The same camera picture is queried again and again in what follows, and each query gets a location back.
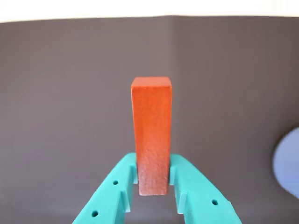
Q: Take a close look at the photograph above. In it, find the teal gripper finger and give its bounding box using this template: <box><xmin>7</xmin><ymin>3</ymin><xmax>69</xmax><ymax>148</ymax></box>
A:
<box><xmin>168</xmin><ymin>154</ymin><xmax>243</xmax><ymax>224</ymax></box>
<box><xmin>71</xmin><ymin>152</ymin><xmax>138</xmax><ymax>224</ymax></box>

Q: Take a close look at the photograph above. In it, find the orange-red wooden block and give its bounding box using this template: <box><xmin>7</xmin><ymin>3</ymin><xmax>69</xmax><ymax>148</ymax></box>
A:
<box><xmin>130</xmin><ymin>77</ymin><xmax>173</xmax><ymax>196</ymax></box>

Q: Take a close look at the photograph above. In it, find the lavender blue plastic pot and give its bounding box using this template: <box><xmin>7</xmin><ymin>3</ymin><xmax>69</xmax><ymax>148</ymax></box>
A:
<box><xmin>271</xmin><ymin>127</ymin><xmax>299</xmax><ymax>199</ymax></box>

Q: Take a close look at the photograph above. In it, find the dark grey table mat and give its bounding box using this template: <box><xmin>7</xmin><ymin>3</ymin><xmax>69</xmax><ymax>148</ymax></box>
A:
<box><xmin>0</xmin><ymin>15</ymin><xmax>299</xmax><ymax>224</ymax></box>

